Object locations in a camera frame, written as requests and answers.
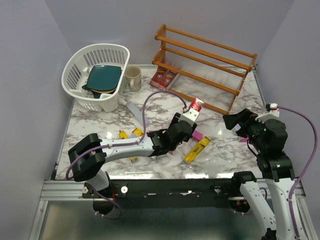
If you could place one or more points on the yellow Curaprox box right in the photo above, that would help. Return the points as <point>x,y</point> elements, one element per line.
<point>197,149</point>

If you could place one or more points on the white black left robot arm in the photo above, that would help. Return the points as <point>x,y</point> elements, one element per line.
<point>91,153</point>

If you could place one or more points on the red 3D toothpaste box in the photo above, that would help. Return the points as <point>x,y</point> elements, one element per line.
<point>168,79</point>

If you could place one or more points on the pink Curaprox box near rack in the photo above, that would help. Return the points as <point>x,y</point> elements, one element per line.
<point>197,136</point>

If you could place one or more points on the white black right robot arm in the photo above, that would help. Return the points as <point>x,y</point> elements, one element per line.
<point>281,221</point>

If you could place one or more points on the yellow curaprox box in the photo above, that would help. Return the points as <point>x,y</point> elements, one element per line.
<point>137,132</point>
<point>197,149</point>
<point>122,134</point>

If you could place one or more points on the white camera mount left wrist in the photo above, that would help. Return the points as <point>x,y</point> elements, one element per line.
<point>189,116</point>

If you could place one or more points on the teal square plate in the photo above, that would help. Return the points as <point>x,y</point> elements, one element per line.
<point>104,77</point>

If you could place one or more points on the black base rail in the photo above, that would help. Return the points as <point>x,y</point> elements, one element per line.
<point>173,193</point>

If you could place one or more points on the white camera mount wrist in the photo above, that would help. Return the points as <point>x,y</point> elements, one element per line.
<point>189,116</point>
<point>272,113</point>

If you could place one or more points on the beige ceramic mug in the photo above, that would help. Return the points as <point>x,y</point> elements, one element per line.
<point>133,75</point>

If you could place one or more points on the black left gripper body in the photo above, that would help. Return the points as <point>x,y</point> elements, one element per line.
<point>175,121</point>

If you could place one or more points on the pink Curaprox box far right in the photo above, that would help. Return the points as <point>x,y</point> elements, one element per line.
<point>242,139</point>

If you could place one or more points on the yellow Curaprox box far left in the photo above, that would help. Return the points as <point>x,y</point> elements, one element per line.
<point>122,134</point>

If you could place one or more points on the white plastic dish basket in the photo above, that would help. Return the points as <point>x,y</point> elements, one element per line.
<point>77,70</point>

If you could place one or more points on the silver toothpaste box near basket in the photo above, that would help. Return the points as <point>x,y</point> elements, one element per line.
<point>137,113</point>

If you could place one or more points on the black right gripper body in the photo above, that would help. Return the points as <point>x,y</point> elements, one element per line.
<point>252,131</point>

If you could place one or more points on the pink Curaprox box centre left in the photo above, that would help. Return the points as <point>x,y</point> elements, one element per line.
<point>171,151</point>

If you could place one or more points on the orange wooden shelf rack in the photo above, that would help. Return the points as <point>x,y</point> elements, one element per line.
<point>211,71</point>

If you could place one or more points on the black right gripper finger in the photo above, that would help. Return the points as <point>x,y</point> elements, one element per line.
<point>231,120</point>
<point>246,114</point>

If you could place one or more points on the red Muesrgtei toothpaste box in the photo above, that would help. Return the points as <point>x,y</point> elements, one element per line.
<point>196,104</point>

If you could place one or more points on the silver toothpaste box left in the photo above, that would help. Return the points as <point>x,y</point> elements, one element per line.
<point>134,136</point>

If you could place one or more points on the yellow Curaprox box centre left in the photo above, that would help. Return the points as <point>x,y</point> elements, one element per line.
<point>137,132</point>

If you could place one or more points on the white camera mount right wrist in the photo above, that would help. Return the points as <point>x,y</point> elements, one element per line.
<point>272,113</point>

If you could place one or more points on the aluminium frame rail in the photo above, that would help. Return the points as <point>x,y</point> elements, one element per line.
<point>64,190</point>

